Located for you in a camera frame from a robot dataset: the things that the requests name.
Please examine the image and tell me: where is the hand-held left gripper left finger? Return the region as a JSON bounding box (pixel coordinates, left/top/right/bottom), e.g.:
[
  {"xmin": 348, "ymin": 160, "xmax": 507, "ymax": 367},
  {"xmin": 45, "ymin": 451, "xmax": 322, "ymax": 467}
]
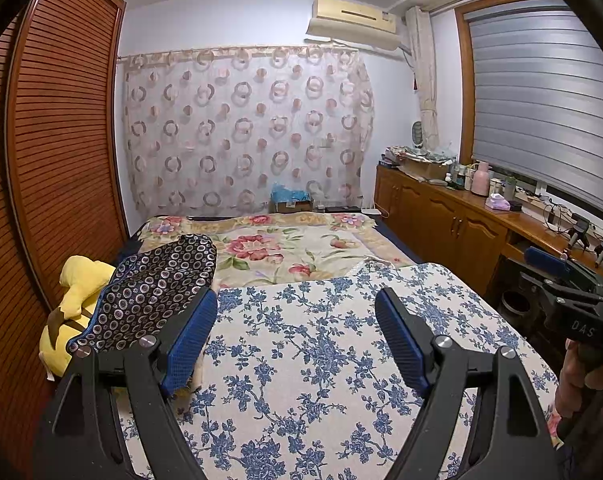
[{"xmin": 34, "ymin": 287, "xmax": 218, "ymax": 480}]

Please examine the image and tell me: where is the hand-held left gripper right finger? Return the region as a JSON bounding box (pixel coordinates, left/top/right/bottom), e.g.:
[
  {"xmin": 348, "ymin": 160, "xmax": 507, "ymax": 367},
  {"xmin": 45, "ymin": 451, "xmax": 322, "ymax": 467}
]
[{"xmin": 375, "ymin": 287, "xmax": 557, "ymax": 480}]

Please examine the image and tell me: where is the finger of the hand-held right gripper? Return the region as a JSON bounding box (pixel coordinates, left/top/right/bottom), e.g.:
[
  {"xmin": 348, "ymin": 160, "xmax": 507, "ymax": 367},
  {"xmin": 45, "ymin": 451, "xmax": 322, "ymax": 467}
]
[
  {"xmin": 524, "ymin": 246, "xmax": 597, "ymax": 286},
  {"xmin": 517, "ymin": 259, "xmax": 569, "ymax": 306}
]

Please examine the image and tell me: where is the dark circle-print satin garment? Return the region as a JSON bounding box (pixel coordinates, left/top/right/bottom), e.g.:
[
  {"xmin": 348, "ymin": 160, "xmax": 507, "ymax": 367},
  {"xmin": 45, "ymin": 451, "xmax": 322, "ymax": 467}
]
[{"xmin": 66, "ymin": 234, "xmax": 218, "ymax": 356}]

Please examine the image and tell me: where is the person's right hand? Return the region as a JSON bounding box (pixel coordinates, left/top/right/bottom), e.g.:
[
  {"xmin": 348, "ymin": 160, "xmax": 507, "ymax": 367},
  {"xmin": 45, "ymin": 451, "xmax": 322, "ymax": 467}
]
[{"xmin": 554, "ymin": 339, "xmax": 598, "ymax": 423}]

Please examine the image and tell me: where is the round waste bin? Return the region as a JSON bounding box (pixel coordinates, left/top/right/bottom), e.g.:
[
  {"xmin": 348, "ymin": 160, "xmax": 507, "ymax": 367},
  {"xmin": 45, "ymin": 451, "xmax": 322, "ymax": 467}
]
[{"xmin": 500, "ymin": 287, "xmax": 529, "ymax": 316}]

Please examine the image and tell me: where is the navy bed mattress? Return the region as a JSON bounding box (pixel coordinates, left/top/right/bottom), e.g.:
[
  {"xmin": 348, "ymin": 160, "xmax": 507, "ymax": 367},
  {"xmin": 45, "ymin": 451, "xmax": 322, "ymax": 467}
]
[{"xmin": 371, "ymin": 220, "xmax": 422, "ymax": 266}]

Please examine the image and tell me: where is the blue floral white cloth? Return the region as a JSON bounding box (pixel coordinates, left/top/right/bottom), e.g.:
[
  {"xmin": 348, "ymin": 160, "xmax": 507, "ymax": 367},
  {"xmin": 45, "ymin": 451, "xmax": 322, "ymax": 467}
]
[{"xmin": 116, "ymin": 260, "xmax": 559, "ymax": 480}]

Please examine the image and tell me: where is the pink thermos jug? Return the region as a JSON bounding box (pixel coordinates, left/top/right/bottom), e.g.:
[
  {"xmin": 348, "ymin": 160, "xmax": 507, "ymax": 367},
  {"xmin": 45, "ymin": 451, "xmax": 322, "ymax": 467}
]
[{"xmin": 470, "ymin": 161, "xmax": 489, "ymax": 197}]

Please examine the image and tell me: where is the wooden sideboard cabinet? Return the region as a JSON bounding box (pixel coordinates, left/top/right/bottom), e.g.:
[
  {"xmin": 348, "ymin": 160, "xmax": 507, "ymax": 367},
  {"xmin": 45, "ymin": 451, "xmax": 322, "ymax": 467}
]
[{"xmin": 374, "ymin": 162, "xmax": 603, "ymax": 306}]

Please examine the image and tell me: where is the pink floral blanket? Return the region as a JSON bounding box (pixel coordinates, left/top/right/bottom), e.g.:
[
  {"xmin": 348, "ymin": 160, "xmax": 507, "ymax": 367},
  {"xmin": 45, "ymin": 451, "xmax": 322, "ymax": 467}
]
[{"xmin": 129, "ymin": 212, "xmax": 417, "ymax": 291}]

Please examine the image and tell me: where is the yellow plush toy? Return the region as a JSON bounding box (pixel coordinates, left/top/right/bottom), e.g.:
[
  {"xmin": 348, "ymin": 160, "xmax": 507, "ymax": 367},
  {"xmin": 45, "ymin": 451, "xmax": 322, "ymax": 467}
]
[{"xmin": 38, "ymin": 255, "xmax": 117, "ymax": 378}]

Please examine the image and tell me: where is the grey window blind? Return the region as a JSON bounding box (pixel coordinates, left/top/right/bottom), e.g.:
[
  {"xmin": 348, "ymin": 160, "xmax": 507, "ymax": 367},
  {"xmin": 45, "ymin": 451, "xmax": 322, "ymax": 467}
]
[{"xmin": 466, "ymin": 7, "xmax": 603, "ymax": 221}]

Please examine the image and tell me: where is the cluttered cardboard box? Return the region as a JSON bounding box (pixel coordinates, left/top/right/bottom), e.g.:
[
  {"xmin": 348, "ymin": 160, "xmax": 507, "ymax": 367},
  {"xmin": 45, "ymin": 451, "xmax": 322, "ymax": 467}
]
[{"xmin": 385, "ymin": 145, "xmax": 455, "ymax": 181}]

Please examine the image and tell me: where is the cardboard box with blue cloth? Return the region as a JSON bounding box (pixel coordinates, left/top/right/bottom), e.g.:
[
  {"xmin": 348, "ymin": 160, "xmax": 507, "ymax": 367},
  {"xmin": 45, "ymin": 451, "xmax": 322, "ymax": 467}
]
[{"xmin": 270, "ymin": 183, "xmax": 315, "ymax": 214}]

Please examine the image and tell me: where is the circle-print sheer curtain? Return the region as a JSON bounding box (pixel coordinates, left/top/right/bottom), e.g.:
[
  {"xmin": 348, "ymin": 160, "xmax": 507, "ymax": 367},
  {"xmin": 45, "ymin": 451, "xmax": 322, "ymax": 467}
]
[{"xmin": 119, "ymin": 45, "xmax": 375, "ymax": 218}]

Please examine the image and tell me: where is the beige tied side curtain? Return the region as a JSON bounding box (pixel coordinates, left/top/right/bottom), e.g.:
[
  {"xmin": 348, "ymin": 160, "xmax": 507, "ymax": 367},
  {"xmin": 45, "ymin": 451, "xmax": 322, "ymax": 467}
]
[{"xmin": 405, "ymin": 6, "xmax": 439, "ymax": 148}]

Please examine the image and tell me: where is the wooden slatted wardrobe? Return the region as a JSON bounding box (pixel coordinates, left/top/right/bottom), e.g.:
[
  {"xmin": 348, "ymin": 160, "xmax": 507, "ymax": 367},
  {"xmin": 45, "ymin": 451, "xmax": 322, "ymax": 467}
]
[{"xmin": 0, "ymin": 0, "xmax": 132, "ymax": 411}]

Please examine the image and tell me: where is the beige air conditioner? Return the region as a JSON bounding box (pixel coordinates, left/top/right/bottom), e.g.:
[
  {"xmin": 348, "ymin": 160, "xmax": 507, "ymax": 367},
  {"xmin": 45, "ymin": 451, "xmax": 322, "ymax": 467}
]
[{"xmin": 306, "ymin": 0, "xmax": 399, "ymax": 53}]

